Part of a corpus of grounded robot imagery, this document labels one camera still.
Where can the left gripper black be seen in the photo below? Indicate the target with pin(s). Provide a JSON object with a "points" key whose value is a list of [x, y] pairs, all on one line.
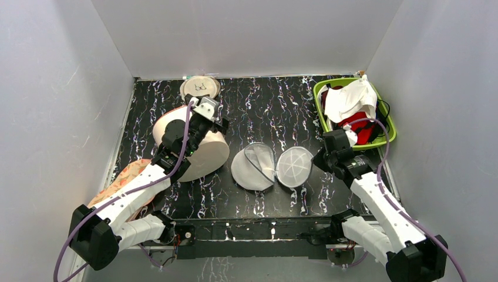
{"points": [[215, 127]]}

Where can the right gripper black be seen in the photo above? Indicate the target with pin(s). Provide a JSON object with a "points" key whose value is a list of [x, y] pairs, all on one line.
{"points": [[322, 160]]}

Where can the red black bra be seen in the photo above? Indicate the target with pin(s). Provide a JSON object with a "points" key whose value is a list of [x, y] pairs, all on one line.
{"points": [[365, 130]]}

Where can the white bra from bag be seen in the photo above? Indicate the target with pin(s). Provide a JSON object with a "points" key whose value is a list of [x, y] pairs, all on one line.
{"points": [[358, 96]]}

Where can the white mesh laundry bag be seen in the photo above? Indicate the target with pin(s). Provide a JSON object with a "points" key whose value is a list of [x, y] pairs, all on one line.
{"points": [[256, 168]]}

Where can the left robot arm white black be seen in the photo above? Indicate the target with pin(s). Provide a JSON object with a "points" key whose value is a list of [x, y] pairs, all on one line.
{"points": [[190, 145]]}

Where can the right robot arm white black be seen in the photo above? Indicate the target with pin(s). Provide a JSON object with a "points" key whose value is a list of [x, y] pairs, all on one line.
{"points": [[407, 252]]}

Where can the large beige cylindrical laundry bag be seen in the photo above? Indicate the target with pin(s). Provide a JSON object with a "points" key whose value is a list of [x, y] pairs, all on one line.
{"points": [[212, 153]]}

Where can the small beige round bra bag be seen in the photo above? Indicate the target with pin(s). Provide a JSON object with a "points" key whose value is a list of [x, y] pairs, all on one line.
{"points": [[200, 86]]}

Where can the dark red bra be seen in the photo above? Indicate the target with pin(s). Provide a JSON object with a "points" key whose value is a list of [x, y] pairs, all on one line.
{"points": [[336, 87]]}

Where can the pink floral flat laundry bag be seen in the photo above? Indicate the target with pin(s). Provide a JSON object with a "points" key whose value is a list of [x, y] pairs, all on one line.
{"points": [[129, 173]]}

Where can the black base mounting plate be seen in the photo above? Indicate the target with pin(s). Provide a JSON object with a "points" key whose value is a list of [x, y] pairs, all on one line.
{"points": [[310, 237]]}

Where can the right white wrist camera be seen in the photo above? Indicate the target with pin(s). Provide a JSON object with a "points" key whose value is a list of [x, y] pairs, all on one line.
{"points": [[352, 137]]}

